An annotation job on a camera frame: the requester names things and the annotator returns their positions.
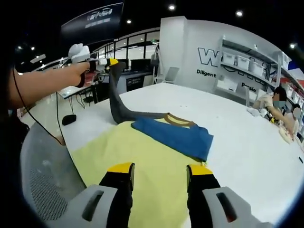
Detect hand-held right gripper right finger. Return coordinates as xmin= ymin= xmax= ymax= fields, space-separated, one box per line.
xmin=186 ymin=165 xmax=252 ymax=228

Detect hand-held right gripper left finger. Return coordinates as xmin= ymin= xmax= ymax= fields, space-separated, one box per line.
xmin=67 ymin=162 xmax=135 ymax=228

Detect yellow and blue garment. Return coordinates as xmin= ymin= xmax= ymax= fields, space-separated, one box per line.
xmin=68 ymin=61 xmax=214 ymax=228

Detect person's left hand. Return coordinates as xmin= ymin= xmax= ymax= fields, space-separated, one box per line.
xmin=68 ymin=62 xmax=91 ymax=87

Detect grey reception desk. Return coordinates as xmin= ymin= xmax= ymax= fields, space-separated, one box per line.
xmin=118 ymin=71 xmax=155 ymax=92

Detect dark hanging screen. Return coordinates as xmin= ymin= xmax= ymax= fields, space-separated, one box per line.
xmin=60 ymin=2 xmax=124 ymax=46

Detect white floor stand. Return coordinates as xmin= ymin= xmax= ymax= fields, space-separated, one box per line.
xmin=152 ymin=44 xmax=164 ymax=84

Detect white office chair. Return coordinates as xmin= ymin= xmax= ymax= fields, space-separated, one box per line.
xmin=215 ymin=77 xmax=238 ymax=95
xmin=163 ymin=66 xmax=180 ymax=84

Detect black computer mouse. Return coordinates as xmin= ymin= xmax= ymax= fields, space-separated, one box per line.
xmin=62 ymin=114 xmax=77 ymax=126

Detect grey mesh office chair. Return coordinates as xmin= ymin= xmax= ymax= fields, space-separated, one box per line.
xmin=20 ymin=122 xmax=87 ymax=216

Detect white crumpled cloth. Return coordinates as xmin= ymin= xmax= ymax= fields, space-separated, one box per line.
xmin=247 ymin=107 xmax=262 ymax=117

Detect beige cloth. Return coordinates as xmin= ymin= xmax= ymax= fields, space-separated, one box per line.
xmin=277 ymin=123 xmax=296 ymax=144

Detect white storage bin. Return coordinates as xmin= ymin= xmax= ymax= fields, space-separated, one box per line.
xmin=222 ymin=52 xmax=236 ymax=64
xmin=235 ymin=56 xmax=250 ymax=69
xmin=249 ymin=60 xmax=265 ymax=74

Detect white shelving rack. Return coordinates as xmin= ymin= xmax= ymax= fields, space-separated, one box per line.
xmin=217 ymin=35 xmax=285 ymax=95

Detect shelving with white bins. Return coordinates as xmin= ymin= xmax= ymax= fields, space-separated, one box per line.
xmin=282 ymin=54 xmax=304 ymax=100

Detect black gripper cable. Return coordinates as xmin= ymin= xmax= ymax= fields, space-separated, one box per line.
xmin=11 ymin=67 xmax=66 ymax=145

